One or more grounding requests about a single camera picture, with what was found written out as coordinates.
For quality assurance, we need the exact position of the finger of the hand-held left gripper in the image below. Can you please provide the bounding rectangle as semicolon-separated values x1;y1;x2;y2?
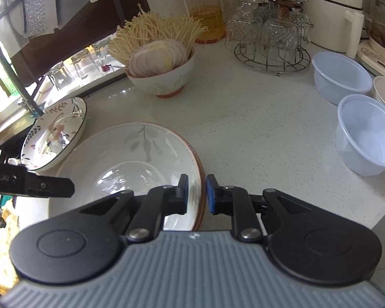
26;168;75;198

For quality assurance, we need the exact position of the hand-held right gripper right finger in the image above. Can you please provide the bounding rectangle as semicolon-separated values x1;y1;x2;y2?
206;174;313;243

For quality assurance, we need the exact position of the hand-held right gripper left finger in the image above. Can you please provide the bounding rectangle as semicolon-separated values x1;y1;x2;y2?
80;174;190;244

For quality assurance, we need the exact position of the large brown-rimmed ceramic bowl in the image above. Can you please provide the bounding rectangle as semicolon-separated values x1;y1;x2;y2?
48;122;207;232

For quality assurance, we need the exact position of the floral dark-rimmed plate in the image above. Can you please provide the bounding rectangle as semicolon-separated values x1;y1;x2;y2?
21;96;87;171

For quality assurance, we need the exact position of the pale yellow cloth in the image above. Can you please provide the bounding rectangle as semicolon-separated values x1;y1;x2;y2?
0;199;23;296

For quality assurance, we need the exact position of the clear glass tumbler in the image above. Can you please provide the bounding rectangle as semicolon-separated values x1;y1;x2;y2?
93;40;113;68
71;50;95;79
46;62;74;90

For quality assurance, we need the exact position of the ceramic bowl with brown foot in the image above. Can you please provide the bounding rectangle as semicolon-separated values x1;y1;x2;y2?
126;48;196;98

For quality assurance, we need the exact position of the clear plastic bowl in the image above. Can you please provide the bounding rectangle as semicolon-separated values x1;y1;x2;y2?
336;94;385;177
312;51;373;106

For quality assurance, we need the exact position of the grey patterned cloth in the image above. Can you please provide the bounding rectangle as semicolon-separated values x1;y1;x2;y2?
3;0;68;37

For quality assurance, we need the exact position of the dark brown wooden cabinet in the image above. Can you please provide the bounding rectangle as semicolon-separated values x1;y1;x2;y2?
9;0;151;78

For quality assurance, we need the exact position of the patterned glass cup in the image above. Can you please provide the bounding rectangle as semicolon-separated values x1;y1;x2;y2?
289;8;311;44
225;0;264;55
261;13;300;63
281;0;307;11

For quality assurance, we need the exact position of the red-lidded plastic jar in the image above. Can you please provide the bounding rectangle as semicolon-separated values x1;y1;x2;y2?
180;0;228;44

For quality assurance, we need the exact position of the cream kettle base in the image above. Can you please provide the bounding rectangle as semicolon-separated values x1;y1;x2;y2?
356;40;385;78

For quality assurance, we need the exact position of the white electric cooking pot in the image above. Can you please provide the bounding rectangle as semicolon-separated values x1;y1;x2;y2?
300;0;365;59

